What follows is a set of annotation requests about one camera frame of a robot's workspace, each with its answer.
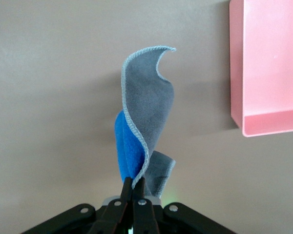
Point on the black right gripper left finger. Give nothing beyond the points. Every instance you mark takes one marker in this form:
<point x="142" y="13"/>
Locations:
<point x="117" y="212"/>

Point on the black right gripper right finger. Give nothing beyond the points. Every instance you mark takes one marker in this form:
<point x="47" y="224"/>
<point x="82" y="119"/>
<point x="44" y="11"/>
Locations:
<point x="142" y="217"/>

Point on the blue microfibre cloth grey edge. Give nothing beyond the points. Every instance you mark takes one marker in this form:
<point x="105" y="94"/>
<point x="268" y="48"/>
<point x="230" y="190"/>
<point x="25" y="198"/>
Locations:
<point x="146" y="104"/>

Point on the pink plastic bin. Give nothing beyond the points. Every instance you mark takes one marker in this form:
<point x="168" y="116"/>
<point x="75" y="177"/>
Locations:
<point x="271" y="61"/>

